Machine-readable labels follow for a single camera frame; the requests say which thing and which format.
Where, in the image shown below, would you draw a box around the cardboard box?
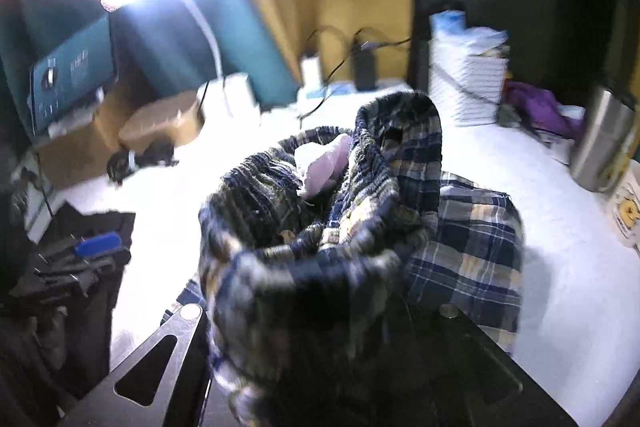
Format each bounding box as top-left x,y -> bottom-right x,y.
31,71 -> 153,192

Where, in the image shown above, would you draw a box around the black strap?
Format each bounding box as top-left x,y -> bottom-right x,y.
106,141 -> 180,186

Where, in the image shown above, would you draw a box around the white striped container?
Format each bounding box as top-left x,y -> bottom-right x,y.
426,26 -> 512,126

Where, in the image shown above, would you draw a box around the white charger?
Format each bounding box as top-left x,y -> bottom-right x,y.
299,51 -> 322,88

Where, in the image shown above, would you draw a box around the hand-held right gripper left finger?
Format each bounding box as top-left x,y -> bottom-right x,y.
59,303 -> 213,427

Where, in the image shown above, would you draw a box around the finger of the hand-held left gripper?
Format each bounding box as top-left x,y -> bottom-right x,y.
74,231 -> 124,259

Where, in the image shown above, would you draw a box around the purple cloth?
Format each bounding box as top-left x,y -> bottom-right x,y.
501,81 -> 585,142

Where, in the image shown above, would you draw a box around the blue packet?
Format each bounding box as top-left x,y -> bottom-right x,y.
431,8 -> 508,52

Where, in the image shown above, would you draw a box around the white printed mug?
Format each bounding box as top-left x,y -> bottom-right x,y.
604,167 -> 640,254

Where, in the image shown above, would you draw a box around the round tan box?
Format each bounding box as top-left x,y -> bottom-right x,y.
119,88 -> 205,148

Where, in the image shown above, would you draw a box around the black power adapter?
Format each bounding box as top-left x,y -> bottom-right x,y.
351,38 -> 379,92

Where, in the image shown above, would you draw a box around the blue plaid pants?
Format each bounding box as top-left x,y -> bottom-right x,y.
160,89 -> 527,427

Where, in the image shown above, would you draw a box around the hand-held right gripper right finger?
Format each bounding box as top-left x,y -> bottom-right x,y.
387,294 -> 578,427

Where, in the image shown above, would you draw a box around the white desk lamp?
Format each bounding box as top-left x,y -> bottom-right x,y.
89,0 -> 262,118

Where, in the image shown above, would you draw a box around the black cable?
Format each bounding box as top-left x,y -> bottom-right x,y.
297,26 -> 418,128

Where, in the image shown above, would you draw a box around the stainless steel tumbler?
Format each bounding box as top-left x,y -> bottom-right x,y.
569,86 -> 640,194

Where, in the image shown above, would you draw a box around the teal box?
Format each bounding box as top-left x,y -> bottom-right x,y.
26,13 -> 120,136

